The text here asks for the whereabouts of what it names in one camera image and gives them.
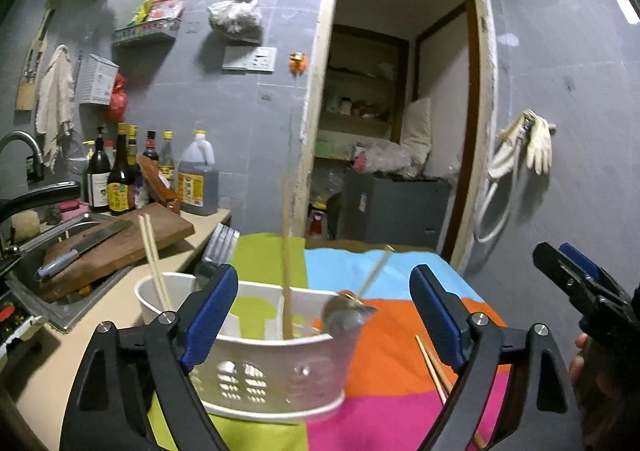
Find clear plastic bag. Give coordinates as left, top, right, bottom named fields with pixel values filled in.
left=359, top=137, right=427, bottom=180

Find white wall box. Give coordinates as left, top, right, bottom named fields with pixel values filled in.
left=78, top=53, right=120, bottom=106

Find large dark liquid jug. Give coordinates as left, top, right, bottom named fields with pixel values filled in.
left=177, top=129, right=221, bottom=217

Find red plastic bag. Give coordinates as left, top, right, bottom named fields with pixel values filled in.
left=108, top=74, right=130, bottom=123

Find metal faucet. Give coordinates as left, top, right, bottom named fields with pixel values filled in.
left=0, top=131, right=47, bottom=184

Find red and yellow packets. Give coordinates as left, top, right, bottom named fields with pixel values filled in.
left=129, top=0, right=185, bottom=28

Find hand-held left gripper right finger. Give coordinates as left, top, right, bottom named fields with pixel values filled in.
left=409, top=263, right=583, bottom=451

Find white plastic utensil holder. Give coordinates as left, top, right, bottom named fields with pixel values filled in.
left=134, top=272, right=372, bottom=426

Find white wall socket panel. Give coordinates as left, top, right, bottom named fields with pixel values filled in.
left=222, top=45, right=278, bottom=74

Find dark bottle white label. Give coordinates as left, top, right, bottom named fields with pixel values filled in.
left=87, top=126, right=112, bottom=213

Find white hose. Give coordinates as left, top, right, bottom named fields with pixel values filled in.
left=472, top=111, right=540, bottom=245

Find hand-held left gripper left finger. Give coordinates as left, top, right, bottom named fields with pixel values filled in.
left=59, top=263, right=240, bottom=451

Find wooden cutting board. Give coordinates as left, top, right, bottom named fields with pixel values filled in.
left=37, top=202, right=196, bottom=305

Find white pillow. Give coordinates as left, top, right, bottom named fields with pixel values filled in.
left=400, top=97, right=434, bottom=168

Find metal strainer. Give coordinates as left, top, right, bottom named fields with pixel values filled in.
left=62, top=128, right=94, bottom=175

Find red and white bottle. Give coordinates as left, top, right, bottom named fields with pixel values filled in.
left=307, top=202, right=332, bottom=238

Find brown wooden knife handle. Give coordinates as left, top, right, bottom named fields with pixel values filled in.
left=137, top=155, right=182, bottom=215

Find dark bottle yellow cap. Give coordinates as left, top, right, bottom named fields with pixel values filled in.
left=127, top=125, right=142, bottom=166

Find white hanging plastic bag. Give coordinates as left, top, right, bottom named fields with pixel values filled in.
left=207, top=0, right=269, bottom=40

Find colourful striped tablecloth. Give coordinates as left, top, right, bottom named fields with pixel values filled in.
left=147, top=232, right=512, bottom=451

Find black faucet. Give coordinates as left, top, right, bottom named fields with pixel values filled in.
left=0, top=181, right=82, bottom=228

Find yellow sponge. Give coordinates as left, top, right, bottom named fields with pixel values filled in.
left=12, top=210, right=42, bottom=243

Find soy sauce bottle yellow label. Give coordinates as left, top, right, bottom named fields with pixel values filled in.
left=108, top=123, right=137, bottom=216

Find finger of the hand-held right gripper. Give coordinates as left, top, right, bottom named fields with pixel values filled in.
left=558, top=243, right=630, bottom=299
left=531, top=241, right=608, bottom=319

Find kitchen knife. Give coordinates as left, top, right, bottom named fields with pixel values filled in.
left=34, top=219, right=136, bottom=281

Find white towel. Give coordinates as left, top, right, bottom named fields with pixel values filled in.
left=34, top=44, right=77, bottom=175

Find wooden chopstick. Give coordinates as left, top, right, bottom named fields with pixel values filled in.
left=144, top=212, right=175, bottom=313
left=355, top=244, right=396, bottom=303
left=280, top=171, right=296, bottom=341
left=419, top=334, right=457, bottom=392
left=415, top=335, right=487, bottom=450
left=138, top=215, right=168, bottom=314

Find metal sink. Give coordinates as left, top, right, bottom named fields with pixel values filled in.
left=0, top=211, right=137, bottom=333

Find hanging wooden board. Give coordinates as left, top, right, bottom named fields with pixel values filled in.
left=15, top=7, right=57, bottom=112

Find person's right hand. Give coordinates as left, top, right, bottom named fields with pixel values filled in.
left=569, top=332, right=631, bottom=437

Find metal spoon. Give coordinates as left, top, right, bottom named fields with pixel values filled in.
left=321, top=290, right=379, bottom=335

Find grey cabinet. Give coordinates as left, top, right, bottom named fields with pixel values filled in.
left=341, top=170, right=454, bottom=251

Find wooden shelf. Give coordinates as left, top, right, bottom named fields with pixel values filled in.
left=319, top=25, right=410, bottom=162

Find white wall rack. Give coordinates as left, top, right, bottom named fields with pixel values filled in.
left=112, top=17, right=182, bottom=48

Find wooden door frame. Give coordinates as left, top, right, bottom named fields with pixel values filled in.
left=297, top=0, right=501, bottom=273

